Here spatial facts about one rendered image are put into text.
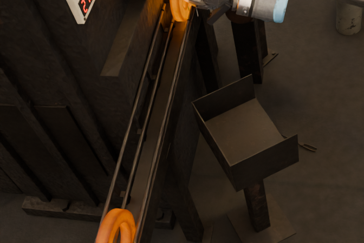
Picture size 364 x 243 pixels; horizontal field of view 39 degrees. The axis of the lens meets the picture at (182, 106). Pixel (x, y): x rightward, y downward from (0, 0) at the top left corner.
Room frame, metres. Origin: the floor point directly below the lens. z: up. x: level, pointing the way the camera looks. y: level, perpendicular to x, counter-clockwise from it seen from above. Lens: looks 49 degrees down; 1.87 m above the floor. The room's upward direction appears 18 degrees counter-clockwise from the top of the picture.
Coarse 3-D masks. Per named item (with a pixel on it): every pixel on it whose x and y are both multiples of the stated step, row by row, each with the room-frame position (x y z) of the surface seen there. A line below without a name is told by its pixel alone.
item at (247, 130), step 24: (216, 96) 1.01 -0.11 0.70; (240, 96) 1.02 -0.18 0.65; (216, 120) 1.00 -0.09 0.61; (240, 120) 0.97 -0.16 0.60; (264, 120) 0.94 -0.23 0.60; (216, 144) 0.83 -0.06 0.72; (240, 144) 0.89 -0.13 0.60; (264, 144) 0.86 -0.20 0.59; (288, 144) 0.77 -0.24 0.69; (240, 168) 0.75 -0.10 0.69; (264, 168) 0.76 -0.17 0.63; (264, 192) 0.89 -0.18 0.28; (240, 216) 0.97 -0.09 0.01; (264, 216) 0.88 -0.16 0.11; (264, 240) 0.84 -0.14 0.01
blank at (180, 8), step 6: (174, 0) 1.40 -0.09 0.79; (180, 0) 1.41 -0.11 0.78; (174, 6) 1.39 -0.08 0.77; (180, 6) 1.39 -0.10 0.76; (186, 6) 1.44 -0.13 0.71; (174, 12) 1.39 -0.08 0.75; (180, 12) 1.38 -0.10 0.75; (186, 12) 1.43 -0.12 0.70; (174, 18) 1.39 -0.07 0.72; (180, 18) 1.39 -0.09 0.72; (186, 18) 1.41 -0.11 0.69
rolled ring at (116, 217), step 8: (112, 216) 0.68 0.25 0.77; (120, 216) 0.68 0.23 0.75; (128, 216) 0.70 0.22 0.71; (104, 224) 0.66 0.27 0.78; (112, 224) 0.65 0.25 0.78; (120, 224) 0.67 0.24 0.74; (128, 224) 0.69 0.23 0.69; (104, 232) 0.64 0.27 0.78; (112, 232) 0.64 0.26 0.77; (128, 232) 0.69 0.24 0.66; (96, 240) 0.63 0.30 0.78; (104, 240) 0.62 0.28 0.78; (112, 240) 0.62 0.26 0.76; (128, 240) 0.67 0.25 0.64
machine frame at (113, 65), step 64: (0, 0) 1.15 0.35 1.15; (64, 0) 1.08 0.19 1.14; (128, 0) 1.36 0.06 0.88; (0, 64) 1.17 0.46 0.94; (64, 64) 1.10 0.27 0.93; (128, 64) 1.12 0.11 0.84; (192, 64) 1.55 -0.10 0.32; (0, 128) 1.29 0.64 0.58; (64, 128) 1.16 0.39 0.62; (192, 128) 1.37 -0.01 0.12; (64, 192) 1.26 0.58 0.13
